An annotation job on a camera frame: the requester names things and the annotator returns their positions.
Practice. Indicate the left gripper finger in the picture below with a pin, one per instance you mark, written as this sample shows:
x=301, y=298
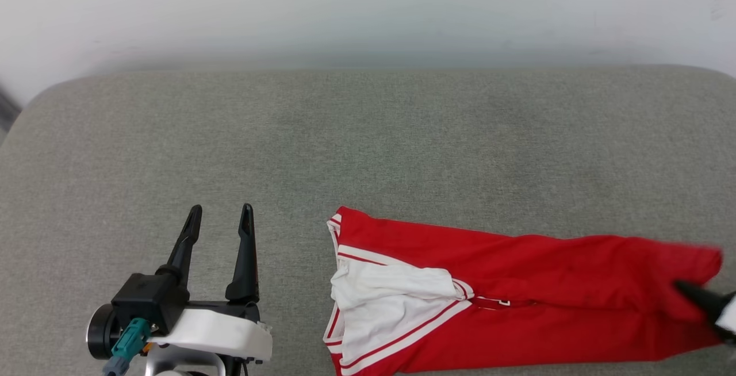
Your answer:
x=185, y=244
x=246, y=261

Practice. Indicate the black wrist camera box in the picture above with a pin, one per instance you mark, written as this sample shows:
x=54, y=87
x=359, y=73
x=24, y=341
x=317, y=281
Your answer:
x=144, y=301

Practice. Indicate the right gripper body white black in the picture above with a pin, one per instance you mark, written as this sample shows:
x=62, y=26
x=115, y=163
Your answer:
x=729, y=313

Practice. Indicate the grey fabric sofa seat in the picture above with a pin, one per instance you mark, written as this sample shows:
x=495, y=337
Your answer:
x=368, y=152

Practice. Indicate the red Bulls 23 jersey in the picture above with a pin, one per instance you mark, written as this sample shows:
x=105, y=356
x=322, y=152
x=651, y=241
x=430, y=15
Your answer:
x=517, y=272

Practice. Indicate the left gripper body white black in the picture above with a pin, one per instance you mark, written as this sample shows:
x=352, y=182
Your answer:
x=218, y=333

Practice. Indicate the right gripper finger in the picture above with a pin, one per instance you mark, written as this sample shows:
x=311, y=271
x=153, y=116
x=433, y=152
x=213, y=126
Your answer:
x=704, y=301

